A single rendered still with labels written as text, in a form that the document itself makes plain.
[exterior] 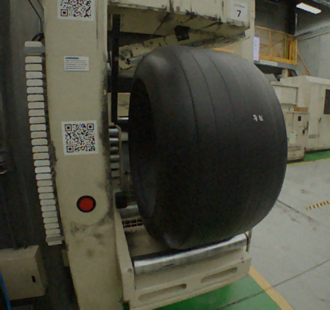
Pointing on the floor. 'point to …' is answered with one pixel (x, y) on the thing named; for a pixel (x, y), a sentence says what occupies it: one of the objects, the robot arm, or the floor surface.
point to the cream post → (73, 49)
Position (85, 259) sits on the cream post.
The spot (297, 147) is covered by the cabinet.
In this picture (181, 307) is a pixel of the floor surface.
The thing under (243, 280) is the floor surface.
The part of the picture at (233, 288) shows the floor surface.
